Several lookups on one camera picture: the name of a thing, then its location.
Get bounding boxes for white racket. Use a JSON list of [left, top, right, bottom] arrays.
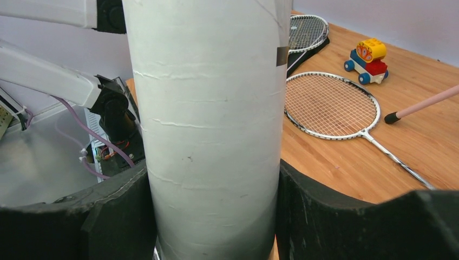
[[284, 71, 435, 190], [287, 15, 329, 71]]

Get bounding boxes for grey slotted cable duct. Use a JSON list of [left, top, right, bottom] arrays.
[[83, 107, 108, 183]]

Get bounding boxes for black racket cover bag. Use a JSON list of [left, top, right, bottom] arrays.
[[286, 37, 330, 78]]

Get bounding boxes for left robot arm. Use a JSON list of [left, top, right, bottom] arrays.
[[1, 1, 141, 166]]

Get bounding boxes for white shuttlecock tube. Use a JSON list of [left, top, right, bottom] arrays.
[[123, 1, 292, 259]]

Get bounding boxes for pink music stand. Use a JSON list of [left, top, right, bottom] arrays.
[[384, 85, 458, 125]]

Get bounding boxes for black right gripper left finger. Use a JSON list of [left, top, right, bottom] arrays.
[[1, 161, 157, 259]]

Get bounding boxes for colourful toy car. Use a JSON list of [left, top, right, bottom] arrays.
[[343, 38, 389, 85]]

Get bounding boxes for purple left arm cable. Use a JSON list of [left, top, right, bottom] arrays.
[[21, 96, 136, 180]]

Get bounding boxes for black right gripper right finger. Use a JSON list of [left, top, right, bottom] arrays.
[[276, 161, 458, 259]]

